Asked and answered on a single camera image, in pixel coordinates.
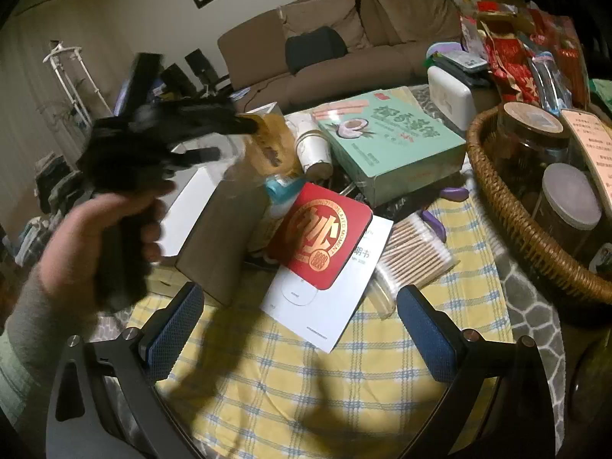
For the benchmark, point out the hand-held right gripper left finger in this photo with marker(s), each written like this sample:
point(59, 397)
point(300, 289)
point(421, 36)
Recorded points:
point(177, 330)

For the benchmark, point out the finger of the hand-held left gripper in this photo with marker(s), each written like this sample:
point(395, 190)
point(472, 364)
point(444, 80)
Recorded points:
point(215, 122)
point(198, 155)

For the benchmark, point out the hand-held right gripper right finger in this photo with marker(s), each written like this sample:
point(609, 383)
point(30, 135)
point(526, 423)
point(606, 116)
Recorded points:
point(425, 334)

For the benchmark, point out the clear yellow plastic container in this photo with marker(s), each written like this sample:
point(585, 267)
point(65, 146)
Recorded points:
point(272, 143)

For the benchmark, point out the white storage box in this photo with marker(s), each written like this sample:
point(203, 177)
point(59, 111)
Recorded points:
point(224, 239)

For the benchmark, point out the red square box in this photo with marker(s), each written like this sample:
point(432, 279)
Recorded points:
point(315, 239)

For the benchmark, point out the person's left forearm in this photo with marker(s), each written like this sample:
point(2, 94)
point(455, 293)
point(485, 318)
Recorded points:
point(24, 344)

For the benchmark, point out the person's left hand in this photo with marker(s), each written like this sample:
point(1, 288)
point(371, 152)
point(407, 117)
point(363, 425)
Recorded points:
point(71, 253)

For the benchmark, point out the light blue paper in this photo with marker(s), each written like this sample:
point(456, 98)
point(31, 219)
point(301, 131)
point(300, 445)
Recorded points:
point(240, 92)

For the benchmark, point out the pile of clothes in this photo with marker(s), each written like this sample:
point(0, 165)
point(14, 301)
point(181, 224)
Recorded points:
point(57, 181)

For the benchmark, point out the pack of cotton swabs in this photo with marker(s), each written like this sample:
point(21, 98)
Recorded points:
point(411, 253)

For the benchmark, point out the white paper cup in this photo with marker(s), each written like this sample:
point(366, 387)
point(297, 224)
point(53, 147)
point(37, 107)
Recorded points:
point(299, 122)
point(311, 150)

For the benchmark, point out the blue capped tube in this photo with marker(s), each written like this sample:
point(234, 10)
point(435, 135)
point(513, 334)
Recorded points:
point(284, 186)

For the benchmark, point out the white instruction booklet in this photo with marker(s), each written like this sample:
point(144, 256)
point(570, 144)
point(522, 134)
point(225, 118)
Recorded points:
point(325, 315)

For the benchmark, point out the purple plastic clip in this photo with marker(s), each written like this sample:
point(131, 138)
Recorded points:
point(454, 193)
point(436, 227)

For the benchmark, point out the white coat rack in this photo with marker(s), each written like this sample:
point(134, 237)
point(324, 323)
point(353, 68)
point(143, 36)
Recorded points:
point(62, 50)

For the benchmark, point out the black cushion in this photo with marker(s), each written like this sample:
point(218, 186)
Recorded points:
point(313, 48)

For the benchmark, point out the yellow checkered tablecloth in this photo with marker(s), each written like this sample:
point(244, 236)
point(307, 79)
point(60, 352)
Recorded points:
point(287, 392)

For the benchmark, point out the wicker basket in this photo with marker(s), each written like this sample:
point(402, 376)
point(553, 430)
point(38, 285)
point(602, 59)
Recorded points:
point(507, 229)

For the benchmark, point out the brown throw pillow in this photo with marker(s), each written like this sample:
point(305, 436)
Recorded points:
point(325, 14)

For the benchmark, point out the brown sofa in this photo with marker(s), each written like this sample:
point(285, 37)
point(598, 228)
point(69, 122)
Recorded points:
point(382, 62)

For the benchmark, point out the mint green box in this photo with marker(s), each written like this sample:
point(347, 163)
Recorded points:
point(397, 153)

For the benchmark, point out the glass jar grey lid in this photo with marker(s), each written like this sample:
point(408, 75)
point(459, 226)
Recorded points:
point(569, 191)

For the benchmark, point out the glass jar brown lid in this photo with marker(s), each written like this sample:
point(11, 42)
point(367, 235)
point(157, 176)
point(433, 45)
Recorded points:
point(530, 124)

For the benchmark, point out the white tissue box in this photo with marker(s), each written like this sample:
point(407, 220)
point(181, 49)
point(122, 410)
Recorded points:
point(449, 95)

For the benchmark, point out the purple bowl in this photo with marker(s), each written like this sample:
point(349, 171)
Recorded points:
point(444, 50)

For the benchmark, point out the paper note card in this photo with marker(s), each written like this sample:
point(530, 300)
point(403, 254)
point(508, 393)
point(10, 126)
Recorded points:
point(588, 143)

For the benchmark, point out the black electronic device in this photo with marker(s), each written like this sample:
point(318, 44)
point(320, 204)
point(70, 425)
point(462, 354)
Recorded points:
point(466, 69)

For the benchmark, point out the pink clear packet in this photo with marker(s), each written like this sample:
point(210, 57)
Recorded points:
point(473, 38)

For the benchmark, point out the clear blue packet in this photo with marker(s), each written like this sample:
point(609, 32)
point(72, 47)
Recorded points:
point(550, 81)

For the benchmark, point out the red snack packet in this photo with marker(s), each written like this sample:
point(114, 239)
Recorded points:
point(507, 57)
point(569, 57)

